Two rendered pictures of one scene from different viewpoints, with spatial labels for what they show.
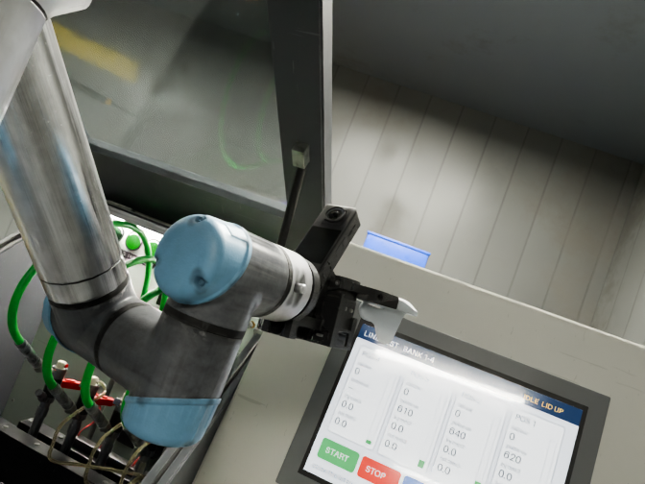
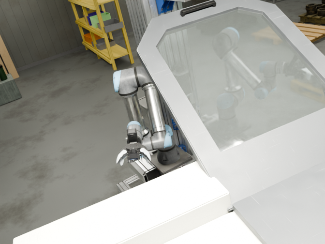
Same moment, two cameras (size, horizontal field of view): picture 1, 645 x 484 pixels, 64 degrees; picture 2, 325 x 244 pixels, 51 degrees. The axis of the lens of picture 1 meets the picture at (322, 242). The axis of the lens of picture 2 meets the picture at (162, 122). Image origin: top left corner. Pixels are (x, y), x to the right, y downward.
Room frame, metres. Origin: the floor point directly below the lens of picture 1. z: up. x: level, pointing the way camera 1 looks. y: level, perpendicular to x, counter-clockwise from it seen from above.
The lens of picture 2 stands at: (1.91, -0.58, 2.33)
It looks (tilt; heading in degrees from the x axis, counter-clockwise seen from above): 29 degrees down; 150
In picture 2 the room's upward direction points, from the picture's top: 14 degrees counter-clockwise
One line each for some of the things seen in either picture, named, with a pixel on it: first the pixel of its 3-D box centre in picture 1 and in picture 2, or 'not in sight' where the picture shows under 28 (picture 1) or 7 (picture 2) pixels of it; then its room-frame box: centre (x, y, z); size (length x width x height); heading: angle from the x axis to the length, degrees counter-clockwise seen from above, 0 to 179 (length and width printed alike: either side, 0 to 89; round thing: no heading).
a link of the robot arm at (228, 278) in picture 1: (224, 270); (134, 131); (0.47, 0.07, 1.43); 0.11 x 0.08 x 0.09; 147
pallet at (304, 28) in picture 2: not in sight; (291, 34); (-2.07, 4.97, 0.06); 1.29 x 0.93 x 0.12; 172
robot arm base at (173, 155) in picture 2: not in sight; (167, 151); (0.32, 0.33, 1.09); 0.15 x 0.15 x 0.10
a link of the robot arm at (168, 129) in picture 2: not in sight; (162, 136); (0.31, 0.32, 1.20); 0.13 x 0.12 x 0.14; 57
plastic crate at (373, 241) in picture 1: (394, 253); not in sight; (2.66, -0.37, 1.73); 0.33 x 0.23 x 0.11; 83
